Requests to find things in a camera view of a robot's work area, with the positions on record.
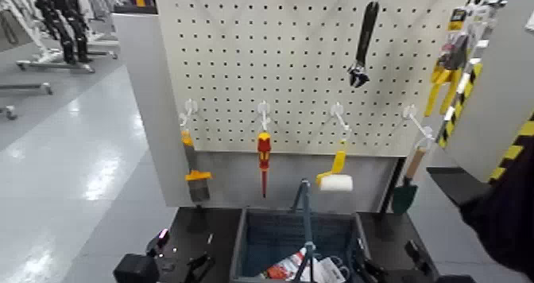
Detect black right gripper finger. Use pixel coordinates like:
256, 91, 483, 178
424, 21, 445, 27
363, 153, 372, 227
358, 250, 389, 283
404, 239, 437, 275

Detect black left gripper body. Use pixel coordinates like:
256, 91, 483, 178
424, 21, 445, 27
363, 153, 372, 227
112, 250, 188, 283

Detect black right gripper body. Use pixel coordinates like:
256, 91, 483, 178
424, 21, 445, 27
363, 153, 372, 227
385, 267, 477, 283

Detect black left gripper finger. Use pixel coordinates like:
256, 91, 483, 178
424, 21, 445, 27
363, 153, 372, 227
183, 253, 216, 283
145, 228, 171, 258

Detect yellow handled white paint roller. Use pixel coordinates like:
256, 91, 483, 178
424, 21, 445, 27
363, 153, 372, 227
315, 140, 354, 192

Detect grey teal plastic crate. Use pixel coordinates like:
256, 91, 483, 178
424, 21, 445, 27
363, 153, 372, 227
228, 207, 372, 283

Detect white packaged scissors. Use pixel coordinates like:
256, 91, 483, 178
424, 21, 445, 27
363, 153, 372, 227
310, 255, 351, 283

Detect orange grey paintbrush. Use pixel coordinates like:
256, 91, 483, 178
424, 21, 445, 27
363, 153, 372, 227
181, 130, 213, 203

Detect red white product package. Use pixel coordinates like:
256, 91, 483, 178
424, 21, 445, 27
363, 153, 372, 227
265, 247, 312, 282

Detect black bulky machine housing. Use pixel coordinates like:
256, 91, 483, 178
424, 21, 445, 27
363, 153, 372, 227
426, 140, 534, 279

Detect red yellow screwdriver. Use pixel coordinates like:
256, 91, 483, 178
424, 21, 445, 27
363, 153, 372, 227
257, 132, 272, 199

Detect yellow black hazard tape strip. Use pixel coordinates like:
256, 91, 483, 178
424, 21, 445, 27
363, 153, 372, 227
488, 113, 534, 182
435, 62, 484, 149

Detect grey metal stand base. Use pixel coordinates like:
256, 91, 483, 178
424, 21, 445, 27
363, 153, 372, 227
0, 82, 54, 121

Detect white perforated pegboard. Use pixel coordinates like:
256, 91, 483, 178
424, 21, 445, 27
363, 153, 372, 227
155, 0, 470, 158

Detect black adjustable wrench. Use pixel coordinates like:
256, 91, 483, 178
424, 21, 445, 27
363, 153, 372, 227
348, 0, 381, 88

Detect pliers packaging card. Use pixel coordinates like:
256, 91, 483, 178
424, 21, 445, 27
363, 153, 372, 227
446, 6, 491, 72

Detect black humanoid robot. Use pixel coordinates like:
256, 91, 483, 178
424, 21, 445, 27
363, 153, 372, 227
29, 0, 94, 65

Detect green trowel with wooden handle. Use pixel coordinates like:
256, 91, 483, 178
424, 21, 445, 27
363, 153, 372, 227
391, 146, 428, 216

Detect teal crate carry handle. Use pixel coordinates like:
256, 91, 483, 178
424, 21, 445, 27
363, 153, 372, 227
290, 178, 320, 283

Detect yellow handled pliers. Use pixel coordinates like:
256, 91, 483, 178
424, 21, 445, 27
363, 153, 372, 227
424, 33, 470, 118

